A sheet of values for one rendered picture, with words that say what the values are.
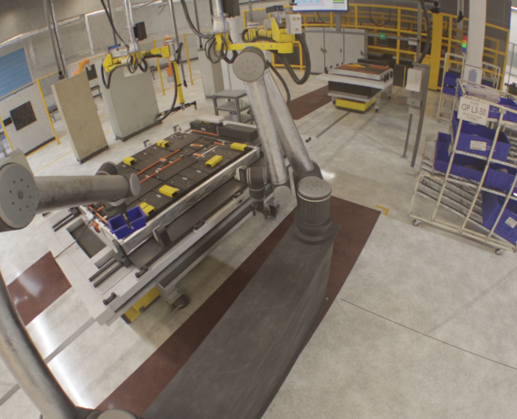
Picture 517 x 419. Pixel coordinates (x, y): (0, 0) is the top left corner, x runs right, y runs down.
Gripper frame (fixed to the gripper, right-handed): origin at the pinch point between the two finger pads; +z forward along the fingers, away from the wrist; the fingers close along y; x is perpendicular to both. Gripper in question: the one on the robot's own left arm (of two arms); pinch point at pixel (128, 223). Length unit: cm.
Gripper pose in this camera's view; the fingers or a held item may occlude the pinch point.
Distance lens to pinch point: 167.3
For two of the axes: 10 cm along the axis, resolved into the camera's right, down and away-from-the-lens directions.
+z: 0.9, 7.9, 6.1
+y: -6.0, -4.5, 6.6
